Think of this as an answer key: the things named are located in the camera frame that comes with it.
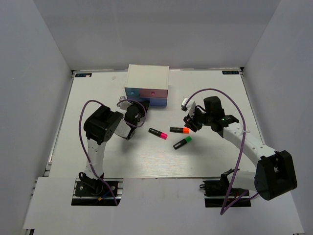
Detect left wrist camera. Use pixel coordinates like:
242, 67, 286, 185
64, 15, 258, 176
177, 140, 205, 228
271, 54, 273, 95
117, 96, 132, 111

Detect right blue corner label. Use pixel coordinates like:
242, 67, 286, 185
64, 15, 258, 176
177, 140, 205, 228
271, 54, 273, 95
222, 70, 240, 75

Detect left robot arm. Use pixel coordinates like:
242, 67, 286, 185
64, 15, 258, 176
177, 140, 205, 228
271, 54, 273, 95
79, 99, 150, 195

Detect purple-blue wide drawer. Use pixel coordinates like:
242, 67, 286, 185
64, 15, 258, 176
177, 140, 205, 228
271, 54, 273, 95
147, 98, 167, 107

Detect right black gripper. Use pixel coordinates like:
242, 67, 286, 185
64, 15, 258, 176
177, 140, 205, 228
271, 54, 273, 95
184, 107, 213, 133

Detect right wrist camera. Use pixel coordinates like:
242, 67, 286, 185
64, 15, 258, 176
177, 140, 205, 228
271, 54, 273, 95
181, 97, 196, 117

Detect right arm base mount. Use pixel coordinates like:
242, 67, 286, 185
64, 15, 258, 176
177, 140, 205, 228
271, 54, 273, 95
199, 179, 251, 208

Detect left blue corner label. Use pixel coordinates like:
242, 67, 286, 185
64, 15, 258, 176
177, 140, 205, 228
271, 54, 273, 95
75, 73, 92, 77

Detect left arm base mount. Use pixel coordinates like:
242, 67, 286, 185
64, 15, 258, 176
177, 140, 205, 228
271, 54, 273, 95
71, 179, 123, 207

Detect light blue small drawer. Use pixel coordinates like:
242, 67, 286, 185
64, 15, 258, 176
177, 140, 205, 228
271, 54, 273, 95
125, 87, 140, 97

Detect green cap highlighter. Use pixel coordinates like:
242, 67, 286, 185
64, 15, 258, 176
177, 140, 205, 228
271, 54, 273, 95
173, 136, 192, 150

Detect pink cap highlighter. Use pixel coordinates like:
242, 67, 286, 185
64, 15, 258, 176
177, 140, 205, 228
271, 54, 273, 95
148, 128, 168, 140

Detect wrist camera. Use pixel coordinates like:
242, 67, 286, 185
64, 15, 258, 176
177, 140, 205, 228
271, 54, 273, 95
181, 97, 196, 117
117, 96, 132, 111

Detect blue corner label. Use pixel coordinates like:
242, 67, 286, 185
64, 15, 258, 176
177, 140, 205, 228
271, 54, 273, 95
75, 73, 92, 77
222, 70, 240, 75

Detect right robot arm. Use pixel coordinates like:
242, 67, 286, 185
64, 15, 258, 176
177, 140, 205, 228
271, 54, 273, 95
181, 96, 297, 201

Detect pink drawer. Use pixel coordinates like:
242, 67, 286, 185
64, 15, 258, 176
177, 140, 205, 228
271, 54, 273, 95
139, 89, 168, 98

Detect white drawer cabinet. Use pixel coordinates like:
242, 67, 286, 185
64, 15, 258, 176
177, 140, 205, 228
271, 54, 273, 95
124, 64, 169, 101

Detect orange cap highlighter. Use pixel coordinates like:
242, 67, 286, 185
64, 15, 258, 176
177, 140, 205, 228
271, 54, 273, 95
169, 127, 190, 134

